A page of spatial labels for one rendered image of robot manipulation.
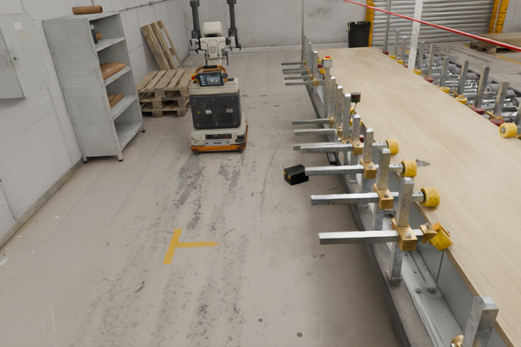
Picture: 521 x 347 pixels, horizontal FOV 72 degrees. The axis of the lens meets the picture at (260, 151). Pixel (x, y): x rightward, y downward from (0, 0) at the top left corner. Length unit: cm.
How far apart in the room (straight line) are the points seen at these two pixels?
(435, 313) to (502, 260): 33
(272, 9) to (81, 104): 673
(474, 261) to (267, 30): 909
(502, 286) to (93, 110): 383
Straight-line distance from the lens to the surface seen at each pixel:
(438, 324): 161
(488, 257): 151
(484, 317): 100
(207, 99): 402
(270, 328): 229
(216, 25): 429
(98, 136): 437
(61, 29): 417
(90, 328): 257
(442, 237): 144
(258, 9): 1004
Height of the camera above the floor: 181
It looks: 26 degrees down
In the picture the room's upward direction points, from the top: 3 degrees counter-clockwise
